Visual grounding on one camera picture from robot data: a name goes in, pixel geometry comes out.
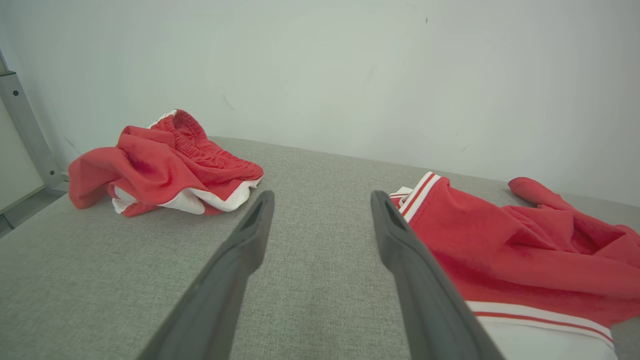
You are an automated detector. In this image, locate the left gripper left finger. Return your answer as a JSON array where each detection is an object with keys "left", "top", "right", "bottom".
[{"left": 137, "top": 190, "right": 275, "bottom": 360}]

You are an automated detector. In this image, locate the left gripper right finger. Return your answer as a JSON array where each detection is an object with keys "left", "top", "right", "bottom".
[{"left": 371, "top": 190, "right": 506, "bottom": 360}]

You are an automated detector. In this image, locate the red white basketball jersey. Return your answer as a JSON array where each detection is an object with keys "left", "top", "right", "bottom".
[{"left": 389, "top": 171, "right": 640, "bottom": 360}]

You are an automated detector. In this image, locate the red shorts white trim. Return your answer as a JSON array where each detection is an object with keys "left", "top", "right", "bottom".
[{"left": 68, "top": 109, "right": 265, "bottom": 218}]

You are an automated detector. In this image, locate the grey metal frame post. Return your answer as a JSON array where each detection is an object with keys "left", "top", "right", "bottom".
[{"left": 0, "top": 50, "right": 68, "bottom": 193}]

